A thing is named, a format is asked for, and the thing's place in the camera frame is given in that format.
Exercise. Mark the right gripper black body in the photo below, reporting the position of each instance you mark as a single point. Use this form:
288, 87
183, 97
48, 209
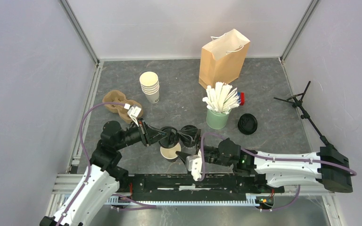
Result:
211, 153

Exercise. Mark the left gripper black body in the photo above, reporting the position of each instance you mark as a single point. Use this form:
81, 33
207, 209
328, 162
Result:
144, 132

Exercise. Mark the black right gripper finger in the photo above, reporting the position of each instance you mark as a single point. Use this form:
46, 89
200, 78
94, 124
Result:
185, 157
198, 135

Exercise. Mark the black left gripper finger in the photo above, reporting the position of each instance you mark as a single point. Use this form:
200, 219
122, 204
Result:
154, 138
152, 131

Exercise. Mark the stack of white paper cups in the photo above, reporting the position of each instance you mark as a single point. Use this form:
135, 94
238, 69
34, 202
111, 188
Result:
150, 86

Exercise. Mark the black plastic cup lid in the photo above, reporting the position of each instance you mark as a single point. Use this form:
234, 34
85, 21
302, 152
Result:
189, 131
171, 139

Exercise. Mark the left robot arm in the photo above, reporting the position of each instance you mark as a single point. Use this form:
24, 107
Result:
103, 177

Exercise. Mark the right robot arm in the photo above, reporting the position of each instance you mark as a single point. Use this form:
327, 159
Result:
327, 166

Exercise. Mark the brown paper takeout bag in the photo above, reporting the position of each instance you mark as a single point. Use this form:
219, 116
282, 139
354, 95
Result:
222, 58

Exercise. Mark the green straw holder cup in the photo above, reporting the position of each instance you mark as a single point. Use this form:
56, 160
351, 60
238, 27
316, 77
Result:
217, 120

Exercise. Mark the pulp cup carrier tray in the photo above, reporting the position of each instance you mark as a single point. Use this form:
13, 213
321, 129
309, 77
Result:
123, 112

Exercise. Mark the stack of black lids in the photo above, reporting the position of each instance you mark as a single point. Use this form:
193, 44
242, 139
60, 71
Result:
247, 124

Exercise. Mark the stack of pulp cup carriers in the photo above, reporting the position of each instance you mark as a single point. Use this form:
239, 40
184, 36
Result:
114, 96

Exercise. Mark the bundle of wrapped paper straws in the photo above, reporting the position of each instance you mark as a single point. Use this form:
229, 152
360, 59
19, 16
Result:
221, 97

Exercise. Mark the red and blue small box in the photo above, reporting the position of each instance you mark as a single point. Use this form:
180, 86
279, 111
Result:
241, 96

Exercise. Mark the silver microphone on tripod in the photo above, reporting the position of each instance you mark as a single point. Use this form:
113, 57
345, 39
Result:
297, 102

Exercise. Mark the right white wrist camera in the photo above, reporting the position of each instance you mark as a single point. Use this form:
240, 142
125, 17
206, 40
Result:
194, 165

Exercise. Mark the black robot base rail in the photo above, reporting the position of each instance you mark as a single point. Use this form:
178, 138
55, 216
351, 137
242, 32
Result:
182, 187

